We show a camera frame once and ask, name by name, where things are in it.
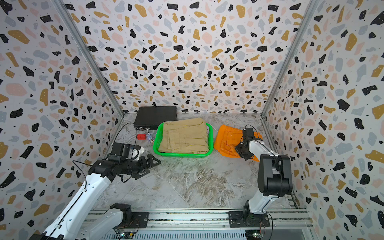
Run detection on khaki pants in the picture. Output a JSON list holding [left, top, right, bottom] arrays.
[[158, 118, 209, 155]]

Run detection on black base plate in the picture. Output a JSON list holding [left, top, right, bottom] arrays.
[[228, 211, 271, 228], [127, 212, 150, 229]]

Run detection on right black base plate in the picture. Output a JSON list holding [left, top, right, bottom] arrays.
[[228, 211, 271, 228]]

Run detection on orange pants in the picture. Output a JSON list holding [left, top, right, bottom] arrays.
[[213, 124, 263, 162]]

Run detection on right aluminium corner post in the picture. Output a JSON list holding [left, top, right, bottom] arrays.
[[261, 0, 319, 118]]

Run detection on black electronics box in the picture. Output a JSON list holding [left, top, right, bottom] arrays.
[[134, 106, 177, 131]]

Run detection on aluminium corner post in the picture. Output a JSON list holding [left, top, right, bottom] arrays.
[[52, 0, 124, 117], [261, 0, 319, 118]]

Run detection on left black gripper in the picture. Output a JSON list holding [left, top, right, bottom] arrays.
[[120, 153, 161, 179]]

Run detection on left aluminium corner post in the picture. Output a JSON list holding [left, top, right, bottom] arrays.
[[52, 0, 124, 117]]

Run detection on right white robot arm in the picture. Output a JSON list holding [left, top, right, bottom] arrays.
[[235, 128, 293, 227]]

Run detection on green plastic basket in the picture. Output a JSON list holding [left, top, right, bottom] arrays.
[[153, 123, 214, 158]]

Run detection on small red box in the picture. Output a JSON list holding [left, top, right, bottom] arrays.
[[136, 134, 147, 140]]

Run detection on small circuit board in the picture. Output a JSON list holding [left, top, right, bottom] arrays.
[[114, 229, 137, 240]]

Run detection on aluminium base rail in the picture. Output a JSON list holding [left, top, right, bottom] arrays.
[[132, 209, 314, 238]]

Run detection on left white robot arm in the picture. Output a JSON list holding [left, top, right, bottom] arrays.
[[31, 143, 161, 240]]

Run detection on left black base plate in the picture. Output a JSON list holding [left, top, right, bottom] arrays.
[[127, 212, 150, 229]]

